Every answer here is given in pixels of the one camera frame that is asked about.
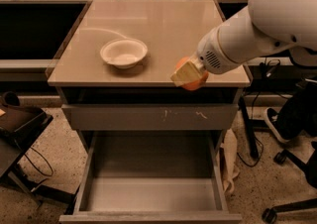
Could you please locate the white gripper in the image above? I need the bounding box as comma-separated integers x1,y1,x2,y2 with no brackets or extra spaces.
170,29,239,86

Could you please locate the orange fruit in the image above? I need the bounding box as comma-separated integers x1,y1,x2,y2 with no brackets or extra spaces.
175,56,209,91

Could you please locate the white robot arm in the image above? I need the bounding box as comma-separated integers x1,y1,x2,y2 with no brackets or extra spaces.
171,0,317,86

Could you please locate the closed top drawer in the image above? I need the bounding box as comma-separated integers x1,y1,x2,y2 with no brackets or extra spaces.
62,104,238,131

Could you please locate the grey drawer cabinet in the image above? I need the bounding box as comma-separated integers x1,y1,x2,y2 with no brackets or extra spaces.
45,0,254,224

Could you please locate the open middle drawer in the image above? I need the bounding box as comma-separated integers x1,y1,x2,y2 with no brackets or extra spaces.
59,131,242,224

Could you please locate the white paper bowl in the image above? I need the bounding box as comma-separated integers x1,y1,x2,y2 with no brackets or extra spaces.
100,38,148,69

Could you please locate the black sneaker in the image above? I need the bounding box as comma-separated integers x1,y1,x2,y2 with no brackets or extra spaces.
264,107,288,144

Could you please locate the black trouser leg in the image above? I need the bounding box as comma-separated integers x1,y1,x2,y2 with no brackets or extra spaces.
276,82,317,140

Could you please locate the black office chair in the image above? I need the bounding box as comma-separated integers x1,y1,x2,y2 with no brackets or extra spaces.
262,141,317,224

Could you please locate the black side table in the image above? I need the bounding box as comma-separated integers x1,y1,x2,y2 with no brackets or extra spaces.
0,92,53,205

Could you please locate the black floor cable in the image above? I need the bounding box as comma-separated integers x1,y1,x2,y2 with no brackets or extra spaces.
236,90,264,168

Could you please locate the black cable loop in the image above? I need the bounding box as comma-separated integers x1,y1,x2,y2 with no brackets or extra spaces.
23,146,54,178

